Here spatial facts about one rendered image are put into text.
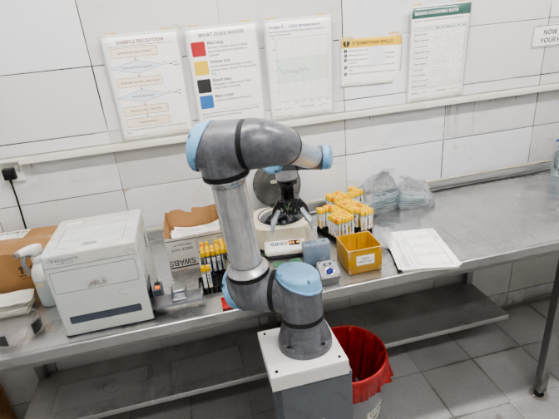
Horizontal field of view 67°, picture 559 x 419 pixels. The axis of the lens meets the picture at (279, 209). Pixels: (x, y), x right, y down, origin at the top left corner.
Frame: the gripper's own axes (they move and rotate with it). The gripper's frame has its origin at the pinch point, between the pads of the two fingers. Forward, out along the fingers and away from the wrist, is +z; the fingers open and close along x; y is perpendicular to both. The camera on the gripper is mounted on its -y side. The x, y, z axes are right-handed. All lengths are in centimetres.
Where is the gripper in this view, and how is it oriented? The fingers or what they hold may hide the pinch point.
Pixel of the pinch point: (292, 230)
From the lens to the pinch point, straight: 157.6
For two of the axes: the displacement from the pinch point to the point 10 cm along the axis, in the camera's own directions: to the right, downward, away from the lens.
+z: 1.1, 9.4, 3.2
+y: 0.2, 3.2, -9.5
